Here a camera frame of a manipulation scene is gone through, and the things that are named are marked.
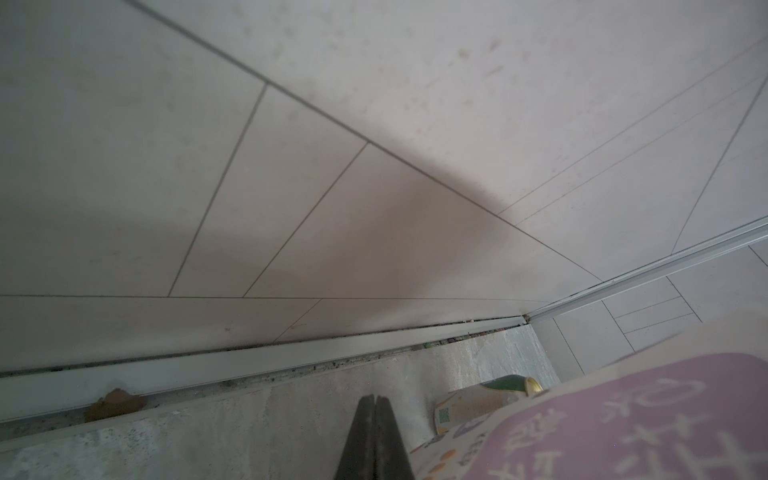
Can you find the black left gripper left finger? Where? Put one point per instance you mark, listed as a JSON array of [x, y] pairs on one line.
[[357, 461]]

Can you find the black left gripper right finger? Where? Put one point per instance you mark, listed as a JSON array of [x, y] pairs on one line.
[[391, 460]]

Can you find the white printed paper bag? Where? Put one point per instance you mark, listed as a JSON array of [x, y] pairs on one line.
[[693, 406]]

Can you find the green beer can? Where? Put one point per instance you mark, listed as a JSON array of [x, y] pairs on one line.
[[460, 406]]

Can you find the brown debris scrap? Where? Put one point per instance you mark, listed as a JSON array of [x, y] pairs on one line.
[[116, 403]]

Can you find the aluminium corner frame post right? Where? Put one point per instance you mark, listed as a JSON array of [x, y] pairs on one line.
[[702, 252]]

